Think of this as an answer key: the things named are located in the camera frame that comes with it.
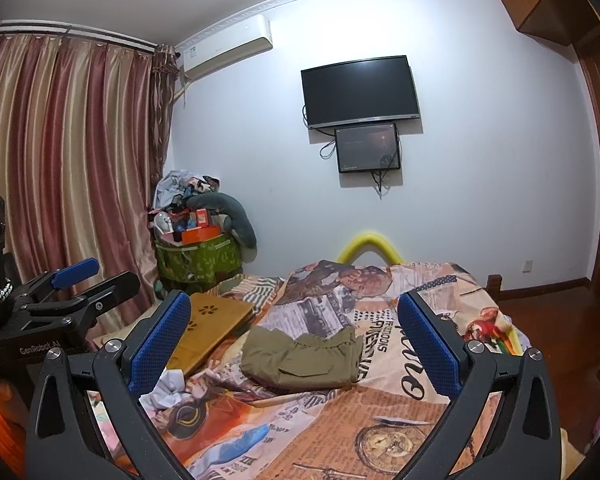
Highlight white air conditioner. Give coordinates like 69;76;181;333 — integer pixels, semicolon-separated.
180;14;273;81

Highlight green storage bag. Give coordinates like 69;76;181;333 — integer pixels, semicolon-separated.
155;232;243;293

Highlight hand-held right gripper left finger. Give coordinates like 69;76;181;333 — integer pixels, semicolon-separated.
25;290;197;480

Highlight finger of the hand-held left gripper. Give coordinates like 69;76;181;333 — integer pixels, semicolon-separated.
12;258;101;306
20;271;142;330

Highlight orange box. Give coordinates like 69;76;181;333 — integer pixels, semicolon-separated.
172;225;221;246

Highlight grey pillow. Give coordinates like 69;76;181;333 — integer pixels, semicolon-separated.
186;191;257;249

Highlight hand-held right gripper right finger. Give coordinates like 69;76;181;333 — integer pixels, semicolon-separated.
397;290;563;480

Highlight striped pink curtain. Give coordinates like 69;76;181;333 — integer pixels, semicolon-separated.
0;30;176;341

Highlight orange plastic object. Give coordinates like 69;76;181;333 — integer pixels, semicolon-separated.
0;375;31;443

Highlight khaki pants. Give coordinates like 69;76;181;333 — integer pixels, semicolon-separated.
239;325;363;390

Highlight white curtain rod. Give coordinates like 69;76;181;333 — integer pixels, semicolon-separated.
0;19;161;53

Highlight pile of clothes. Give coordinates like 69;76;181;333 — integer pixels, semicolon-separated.
152;169;221;233

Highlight black wall television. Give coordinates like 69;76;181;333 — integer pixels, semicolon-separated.
300;55;422;131

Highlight small black wall monitor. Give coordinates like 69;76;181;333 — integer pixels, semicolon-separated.
334;122;400;174

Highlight printed blanket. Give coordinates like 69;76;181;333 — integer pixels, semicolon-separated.
87;259;523;480

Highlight crumpled white cloth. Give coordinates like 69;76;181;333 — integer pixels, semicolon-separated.
139;367;193;411

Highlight wooden lap tray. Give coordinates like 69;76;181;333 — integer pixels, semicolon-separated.
165;292;255;378

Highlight yellow foam tube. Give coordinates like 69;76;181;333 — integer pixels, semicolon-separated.
337;230;403;266

